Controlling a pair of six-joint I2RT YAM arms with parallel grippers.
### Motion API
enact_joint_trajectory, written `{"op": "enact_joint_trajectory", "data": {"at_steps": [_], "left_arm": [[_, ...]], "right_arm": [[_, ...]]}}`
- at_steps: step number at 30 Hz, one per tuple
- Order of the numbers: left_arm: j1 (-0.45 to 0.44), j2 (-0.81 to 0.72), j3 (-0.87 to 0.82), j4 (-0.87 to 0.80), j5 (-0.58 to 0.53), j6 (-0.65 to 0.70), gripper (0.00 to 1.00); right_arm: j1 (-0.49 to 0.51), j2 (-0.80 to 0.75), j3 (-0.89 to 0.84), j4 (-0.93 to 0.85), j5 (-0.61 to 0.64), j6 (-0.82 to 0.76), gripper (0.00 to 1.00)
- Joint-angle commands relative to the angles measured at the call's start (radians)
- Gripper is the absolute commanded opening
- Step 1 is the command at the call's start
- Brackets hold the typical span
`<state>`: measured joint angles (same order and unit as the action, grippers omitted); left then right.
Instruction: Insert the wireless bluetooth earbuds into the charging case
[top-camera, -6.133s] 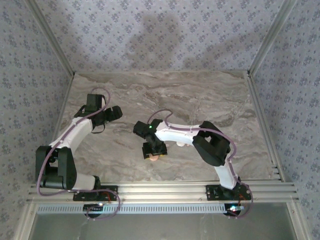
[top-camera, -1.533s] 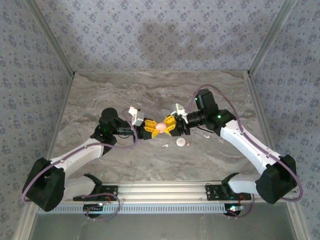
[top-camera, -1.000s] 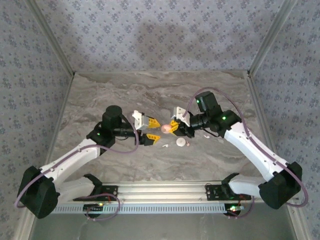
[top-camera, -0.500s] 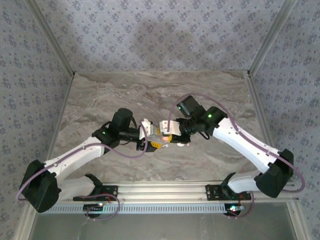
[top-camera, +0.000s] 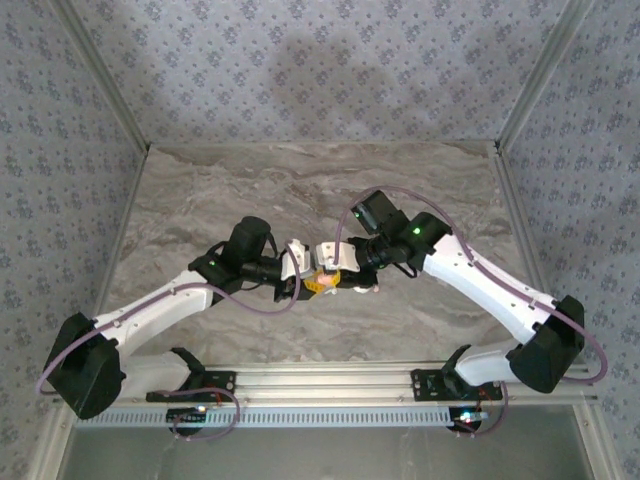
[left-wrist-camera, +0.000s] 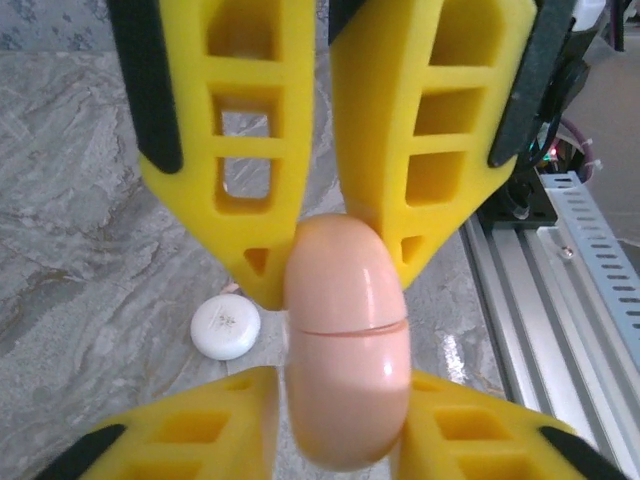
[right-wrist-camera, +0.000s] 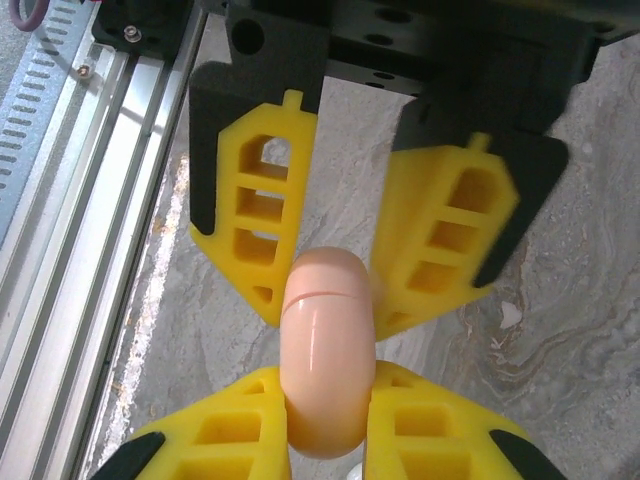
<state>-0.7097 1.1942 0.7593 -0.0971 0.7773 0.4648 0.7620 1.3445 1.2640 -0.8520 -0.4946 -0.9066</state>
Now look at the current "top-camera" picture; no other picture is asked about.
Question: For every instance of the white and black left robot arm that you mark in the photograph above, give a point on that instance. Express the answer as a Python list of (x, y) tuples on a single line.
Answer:
[(150, 310)]

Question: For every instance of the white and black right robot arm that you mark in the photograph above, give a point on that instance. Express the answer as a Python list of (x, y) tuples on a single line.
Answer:
[(480, 280)]

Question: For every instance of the small black controller board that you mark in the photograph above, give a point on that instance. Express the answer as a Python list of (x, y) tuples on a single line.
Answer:
[(467, 417), (187, 415)]

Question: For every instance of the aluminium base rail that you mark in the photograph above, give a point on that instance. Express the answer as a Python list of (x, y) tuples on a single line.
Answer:
[(320, 382)]

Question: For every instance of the aluminium table side rail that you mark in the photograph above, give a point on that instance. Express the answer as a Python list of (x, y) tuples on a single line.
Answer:
[(121, 225), (522, 225)]

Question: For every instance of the aluminium corner post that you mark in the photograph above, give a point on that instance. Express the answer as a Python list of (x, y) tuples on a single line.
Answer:
[(541, 75), (105, 75)]

